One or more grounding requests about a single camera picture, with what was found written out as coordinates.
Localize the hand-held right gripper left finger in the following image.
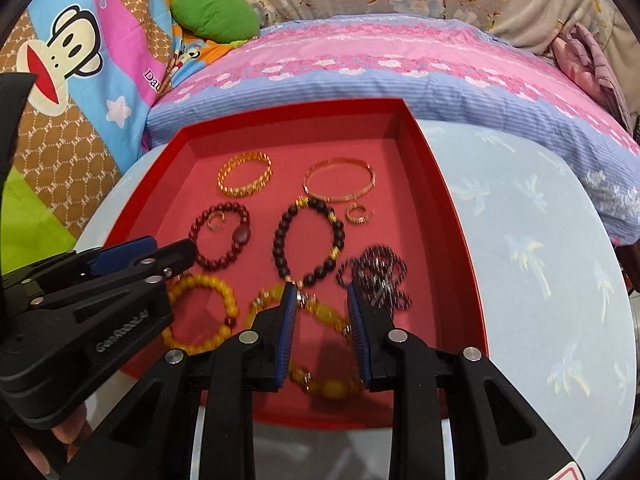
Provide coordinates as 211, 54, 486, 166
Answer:
82, 284, 300, 480

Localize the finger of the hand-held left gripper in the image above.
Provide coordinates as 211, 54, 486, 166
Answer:
30, 238, 197, 311
5, 236, 161, 291

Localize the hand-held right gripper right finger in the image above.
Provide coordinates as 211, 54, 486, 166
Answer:
346, 280, 581, 480

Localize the black bead necklace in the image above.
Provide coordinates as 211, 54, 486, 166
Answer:
336, 245, 415, 311

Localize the yellow glass bead bracelet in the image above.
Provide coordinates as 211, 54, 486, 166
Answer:
244, 284, 366, 401

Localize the dark red bead bracelet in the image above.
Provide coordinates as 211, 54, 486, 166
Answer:
189, 201, 251, 271

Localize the black and gold bead bracelet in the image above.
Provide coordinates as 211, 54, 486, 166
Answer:
272, 198, 347, 291

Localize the red cardboard box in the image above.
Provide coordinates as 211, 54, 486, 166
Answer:
102, 97, 491, 431

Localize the person's left hand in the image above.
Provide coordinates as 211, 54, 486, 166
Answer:
10, 405, 92, 480

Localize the thin rose gold bangle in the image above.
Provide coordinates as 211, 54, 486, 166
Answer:
302, 157, 377, 204

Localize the colourful cartoon printed blanket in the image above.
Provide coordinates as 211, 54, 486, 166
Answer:
0, 0, 261, 251

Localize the green pillow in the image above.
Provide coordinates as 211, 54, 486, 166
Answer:
172, 0, 261, 45

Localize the pink and blue bedsheet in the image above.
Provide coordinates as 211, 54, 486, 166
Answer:
142, 16, 640, 246

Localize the purple quilted cloth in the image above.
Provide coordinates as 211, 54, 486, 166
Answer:
550, 22, 633, 126

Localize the gold chain bangle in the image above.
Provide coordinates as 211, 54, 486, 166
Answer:
216, 151, 273, 197

